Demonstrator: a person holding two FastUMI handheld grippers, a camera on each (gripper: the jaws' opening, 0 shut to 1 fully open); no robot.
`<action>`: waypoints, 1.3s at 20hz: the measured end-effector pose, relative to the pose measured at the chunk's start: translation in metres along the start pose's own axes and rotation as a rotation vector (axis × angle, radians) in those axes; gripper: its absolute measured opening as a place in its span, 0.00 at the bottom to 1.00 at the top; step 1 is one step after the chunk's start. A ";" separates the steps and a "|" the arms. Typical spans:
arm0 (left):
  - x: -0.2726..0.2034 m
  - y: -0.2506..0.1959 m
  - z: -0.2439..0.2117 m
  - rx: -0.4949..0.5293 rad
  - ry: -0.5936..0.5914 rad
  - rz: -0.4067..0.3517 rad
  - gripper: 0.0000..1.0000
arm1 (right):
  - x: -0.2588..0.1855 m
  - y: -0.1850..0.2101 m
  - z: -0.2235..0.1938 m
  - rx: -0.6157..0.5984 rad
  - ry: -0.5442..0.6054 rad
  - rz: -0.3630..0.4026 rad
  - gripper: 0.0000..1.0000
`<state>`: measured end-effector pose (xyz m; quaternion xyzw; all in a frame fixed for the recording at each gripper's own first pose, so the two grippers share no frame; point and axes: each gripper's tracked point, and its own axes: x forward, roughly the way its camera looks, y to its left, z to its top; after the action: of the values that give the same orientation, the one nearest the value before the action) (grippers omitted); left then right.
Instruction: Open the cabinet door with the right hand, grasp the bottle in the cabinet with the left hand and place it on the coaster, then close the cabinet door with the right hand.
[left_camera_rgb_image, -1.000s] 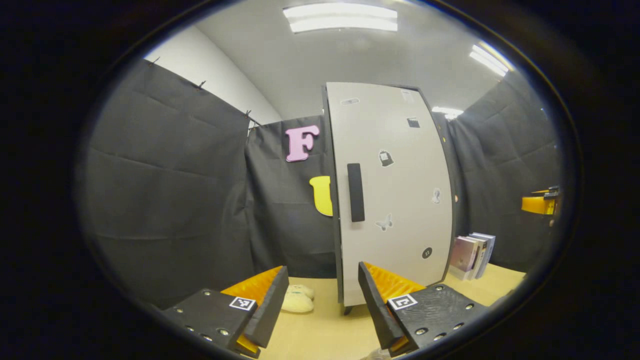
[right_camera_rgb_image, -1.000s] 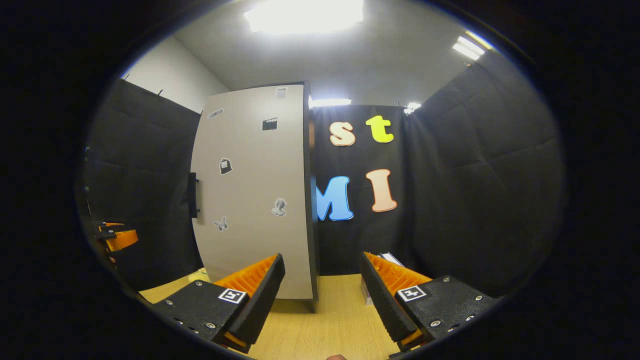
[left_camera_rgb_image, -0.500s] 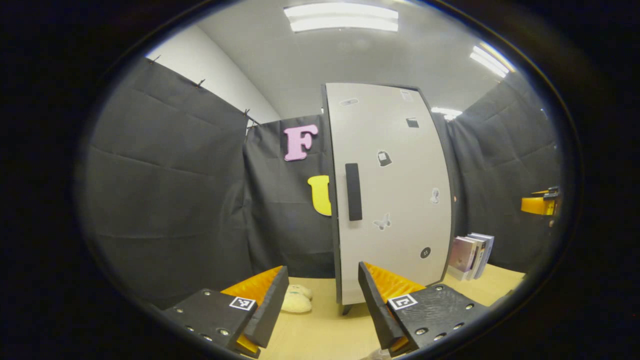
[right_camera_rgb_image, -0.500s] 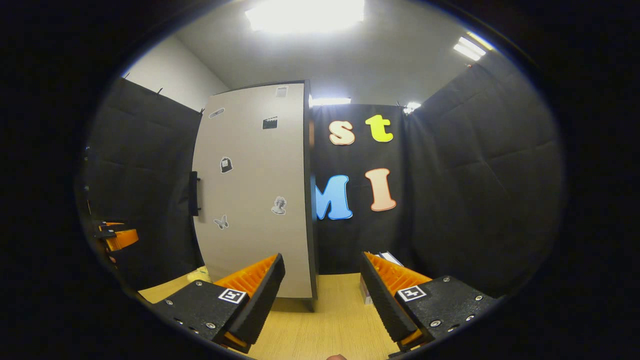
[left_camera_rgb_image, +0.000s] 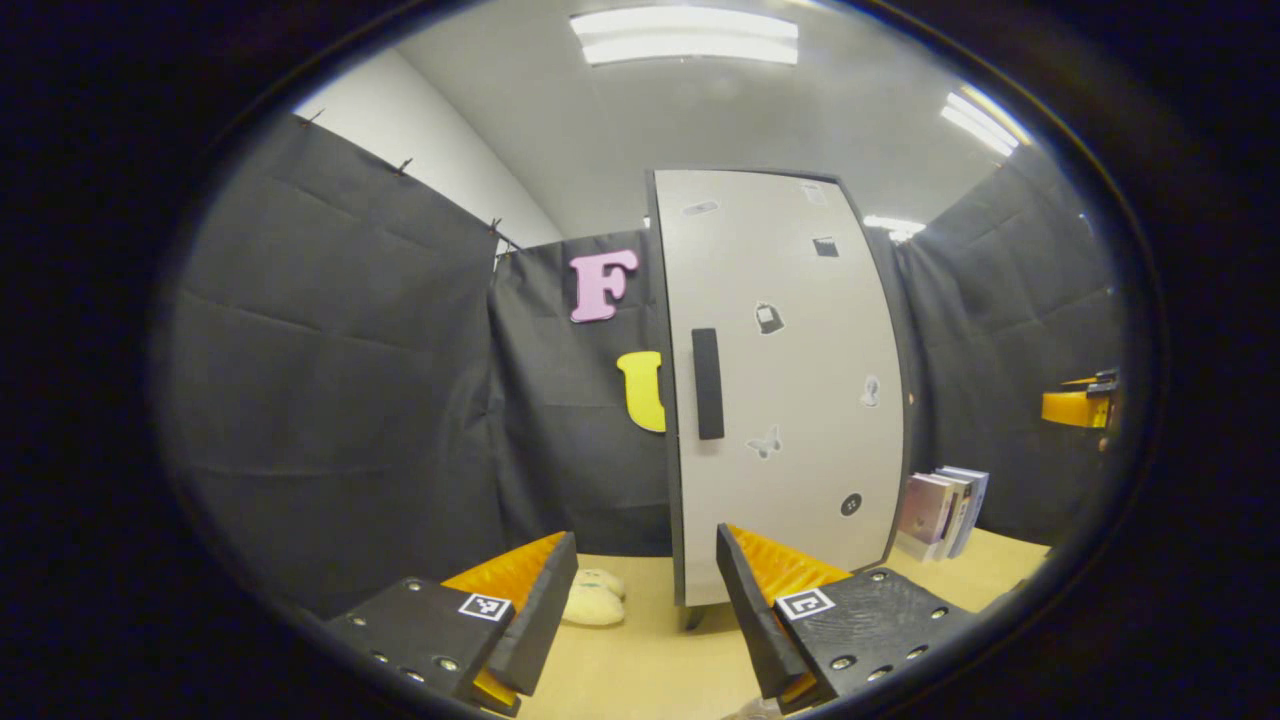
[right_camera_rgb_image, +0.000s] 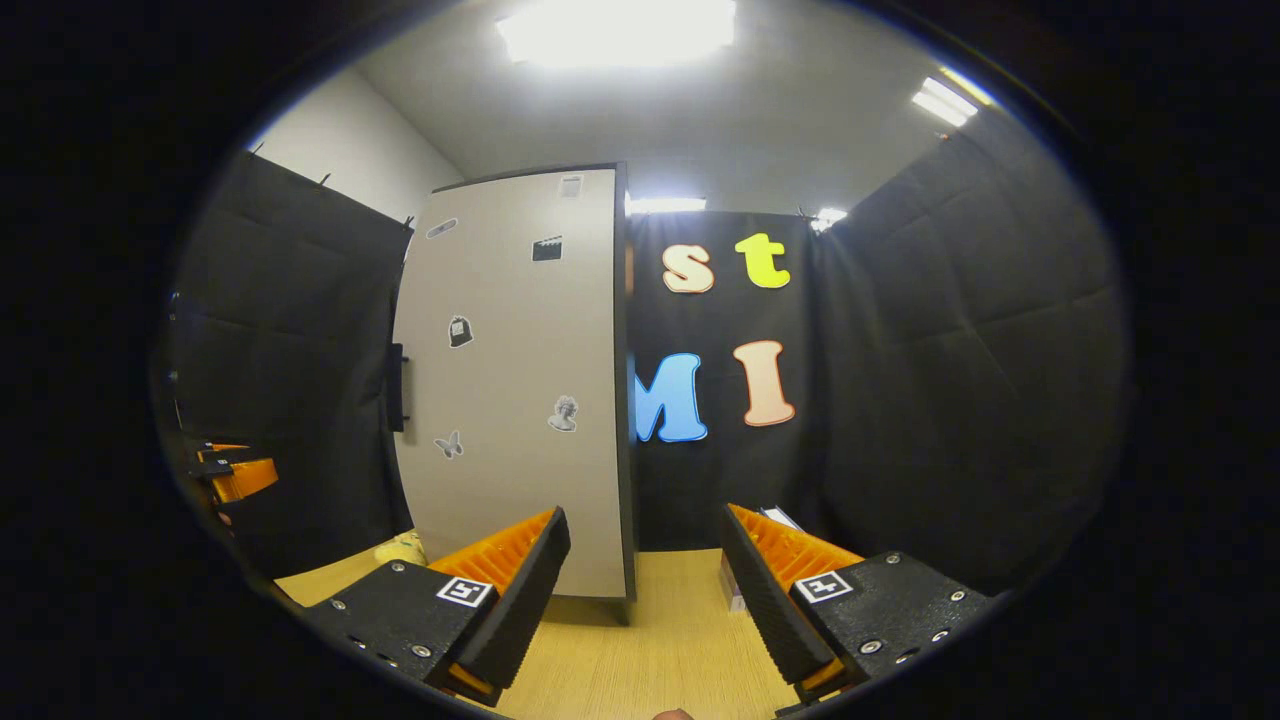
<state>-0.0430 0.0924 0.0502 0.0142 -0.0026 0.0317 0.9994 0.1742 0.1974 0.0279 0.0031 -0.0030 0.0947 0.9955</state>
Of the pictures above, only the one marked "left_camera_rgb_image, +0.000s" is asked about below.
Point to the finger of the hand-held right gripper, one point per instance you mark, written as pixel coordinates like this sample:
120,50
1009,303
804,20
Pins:
1070,408
1090,381

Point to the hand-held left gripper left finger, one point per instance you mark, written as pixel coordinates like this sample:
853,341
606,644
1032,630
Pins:
545,610

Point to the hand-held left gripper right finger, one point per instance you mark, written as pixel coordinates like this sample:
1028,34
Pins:
750,610

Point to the clear plastic bottle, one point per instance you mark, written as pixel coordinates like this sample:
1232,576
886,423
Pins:
752,710

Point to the light grey cabinet door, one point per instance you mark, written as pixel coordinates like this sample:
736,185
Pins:
800,500

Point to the dark grey cabinet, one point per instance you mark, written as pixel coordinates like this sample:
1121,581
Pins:
675,500

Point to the white spine book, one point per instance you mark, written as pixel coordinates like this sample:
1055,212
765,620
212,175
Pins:
962,505

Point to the pink cover book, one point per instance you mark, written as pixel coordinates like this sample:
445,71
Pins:
922,510

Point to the small ceiling light panel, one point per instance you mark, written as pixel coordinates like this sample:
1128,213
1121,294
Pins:
893,227

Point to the black backdrop cloth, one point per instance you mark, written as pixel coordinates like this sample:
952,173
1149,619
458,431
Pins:
330,400

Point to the long ceiling light panel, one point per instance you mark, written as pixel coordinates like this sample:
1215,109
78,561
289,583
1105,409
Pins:
685,35

